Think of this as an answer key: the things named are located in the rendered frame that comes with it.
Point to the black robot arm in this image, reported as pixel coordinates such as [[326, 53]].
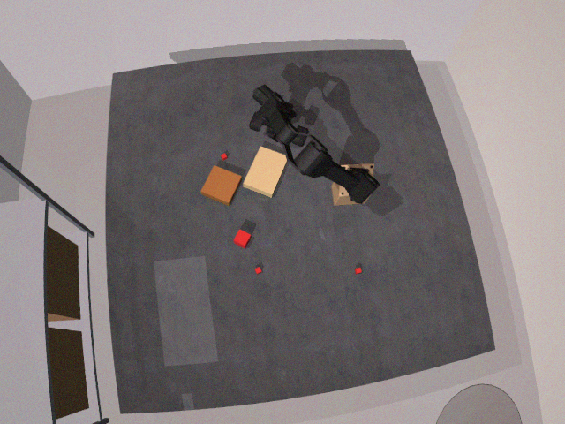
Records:
[[314, 160]]

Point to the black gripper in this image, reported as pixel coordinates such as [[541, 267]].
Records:
[[256, 124]]

